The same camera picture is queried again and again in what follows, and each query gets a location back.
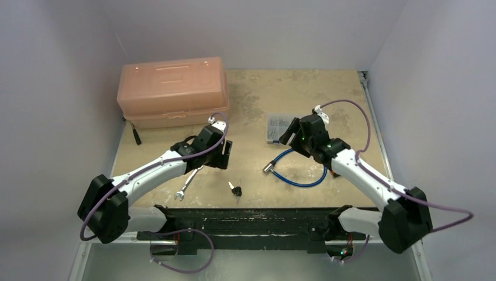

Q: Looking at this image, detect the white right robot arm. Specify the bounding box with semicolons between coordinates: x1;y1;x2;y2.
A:
279;114;433;253

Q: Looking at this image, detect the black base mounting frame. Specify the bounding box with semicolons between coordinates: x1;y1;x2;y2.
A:
137;207;366;255

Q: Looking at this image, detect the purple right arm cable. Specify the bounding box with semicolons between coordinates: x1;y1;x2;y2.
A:
316;99;475;234

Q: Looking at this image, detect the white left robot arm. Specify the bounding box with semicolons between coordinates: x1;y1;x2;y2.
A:
77;117;232;244

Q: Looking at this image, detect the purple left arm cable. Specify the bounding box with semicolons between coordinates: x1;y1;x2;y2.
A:
79;112;230;242

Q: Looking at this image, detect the orange plastic toolbox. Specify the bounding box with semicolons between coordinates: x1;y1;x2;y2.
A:
117;57;230;129

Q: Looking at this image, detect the clear plastic screw organizer box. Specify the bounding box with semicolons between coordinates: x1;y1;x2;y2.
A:
266;113;302;144

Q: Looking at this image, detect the black-headed key bunch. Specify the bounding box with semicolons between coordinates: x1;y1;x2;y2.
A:
228;180;242;205

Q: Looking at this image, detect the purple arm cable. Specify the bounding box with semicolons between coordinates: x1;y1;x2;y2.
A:
79;112;230;242
316;99;475;234

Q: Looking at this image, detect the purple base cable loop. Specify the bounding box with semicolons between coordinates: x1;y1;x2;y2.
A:
149;228;215;275

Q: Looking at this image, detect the black-handled tool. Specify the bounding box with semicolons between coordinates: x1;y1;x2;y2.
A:
129;121;142;146

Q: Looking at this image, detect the silver open-end wrench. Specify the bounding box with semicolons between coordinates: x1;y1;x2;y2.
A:
174;166;204;201

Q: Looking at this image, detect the blue cable lock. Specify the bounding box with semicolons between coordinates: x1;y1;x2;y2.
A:
263;149;328;189

